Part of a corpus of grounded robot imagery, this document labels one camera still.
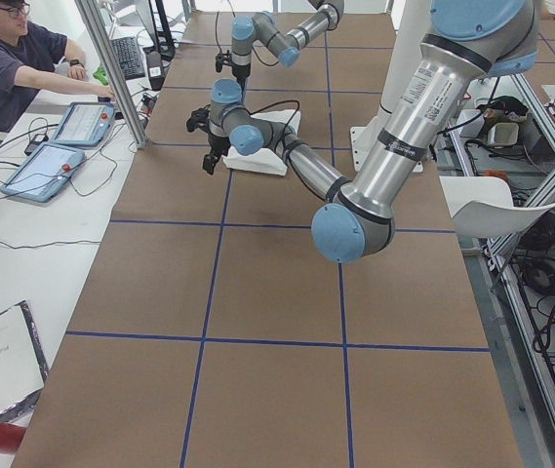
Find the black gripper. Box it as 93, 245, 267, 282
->
215, 51, 252, 93
186, 105, 230, 175

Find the white long-sleeve printed shirt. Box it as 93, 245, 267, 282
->
222, 109, 302, 177

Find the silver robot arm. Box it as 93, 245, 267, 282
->
215, 0, 344, 89
187, 1, 541, 263

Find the black keyboard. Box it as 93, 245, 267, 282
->
110, 36, 145, 80

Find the far blue teach pendant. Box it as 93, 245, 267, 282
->
51, 102, 115, 148

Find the blue teach pendant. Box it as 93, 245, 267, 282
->
0, 141, 86, 203
51, 102, 115, 148

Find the green object on desk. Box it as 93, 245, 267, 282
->
93, 65, 109, 86

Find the near blue teach pendant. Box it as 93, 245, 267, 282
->
0, 141, 86, 203

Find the black power adapter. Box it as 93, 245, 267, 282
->
24, 134, 49, 156

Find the seated man dark shirt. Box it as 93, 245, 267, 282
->
0, 1, 114, 132

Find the white plastic chair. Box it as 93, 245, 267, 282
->
440, 175, 555, 239

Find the plastic document bag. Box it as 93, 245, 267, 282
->
0, 300, 49, 422

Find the aluminium camera post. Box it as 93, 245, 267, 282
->
74, 0, 148, 149

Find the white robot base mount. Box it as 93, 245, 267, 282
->
350, 0, 431, 172

